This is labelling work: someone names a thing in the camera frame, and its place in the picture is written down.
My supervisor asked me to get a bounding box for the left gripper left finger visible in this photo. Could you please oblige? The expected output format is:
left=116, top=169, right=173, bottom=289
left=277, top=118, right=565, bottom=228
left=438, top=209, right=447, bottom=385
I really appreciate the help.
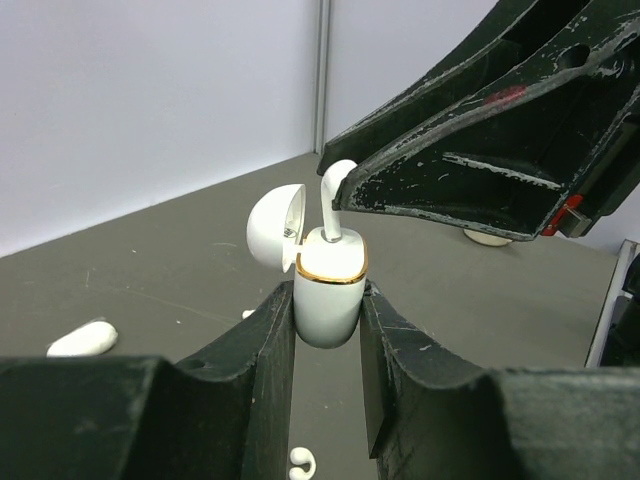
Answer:
left=1, top=281, right=296, bottom=479

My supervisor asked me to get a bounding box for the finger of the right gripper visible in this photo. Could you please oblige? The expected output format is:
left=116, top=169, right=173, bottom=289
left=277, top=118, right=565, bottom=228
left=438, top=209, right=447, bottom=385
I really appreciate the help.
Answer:
left=335, top=29, right=639, bottom=241
left=317, top=1, right=599, bottom=174

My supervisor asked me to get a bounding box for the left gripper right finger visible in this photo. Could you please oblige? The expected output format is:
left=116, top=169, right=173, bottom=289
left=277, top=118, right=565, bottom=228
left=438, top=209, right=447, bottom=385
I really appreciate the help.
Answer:
left=360, top=283, right=639, bottom=479

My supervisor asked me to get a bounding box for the white charging case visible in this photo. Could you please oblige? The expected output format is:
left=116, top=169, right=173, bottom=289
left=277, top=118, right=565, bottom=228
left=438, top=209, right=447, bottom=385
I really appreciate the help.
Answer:
left=46, top=320, right=118, bottom=358
left=246, top=184, right=368, bottom=349

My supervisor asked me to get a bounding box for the cream dotted mug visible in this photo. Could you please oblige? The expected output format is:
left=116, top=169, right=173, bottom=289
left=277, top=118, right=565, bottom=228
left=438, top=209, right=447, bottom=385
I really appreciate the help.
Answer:
left=463, top=229, right=513, bottom=248

